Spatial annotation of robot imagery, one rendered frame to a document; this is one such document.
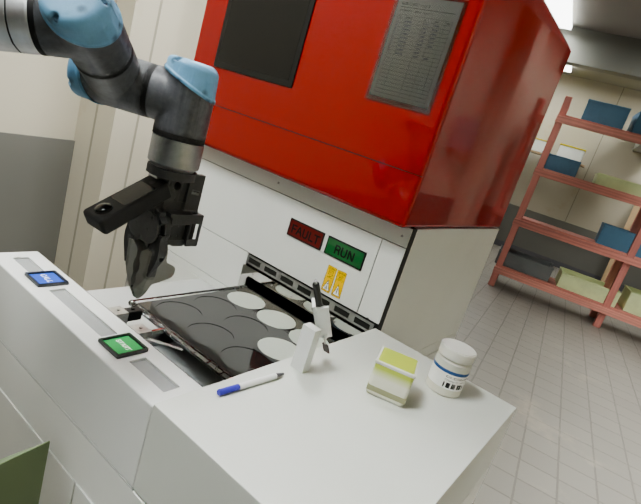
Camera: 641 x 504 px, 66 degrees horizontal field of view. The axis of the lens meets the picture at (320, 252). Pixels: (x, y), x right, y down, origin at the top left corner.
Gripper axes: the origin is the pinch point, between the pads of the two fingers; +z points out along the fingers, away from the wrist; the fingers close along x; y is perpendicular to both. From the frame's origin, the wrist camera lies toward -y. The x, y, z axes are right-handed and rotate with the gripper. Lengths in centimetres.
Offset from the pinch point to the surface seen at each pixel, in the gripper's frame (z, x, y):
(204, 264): 19, 46, 57
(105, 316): 10.0, 9.9, 2.7
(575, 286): 69, 12, 637
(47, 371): 20.3, 11.8, -4.8
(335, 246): -4, 3, 58
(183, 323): 16.0, 12.1, 22.8
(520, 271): 76, 76, 625
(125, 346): 9.6, -0.8, 0.1
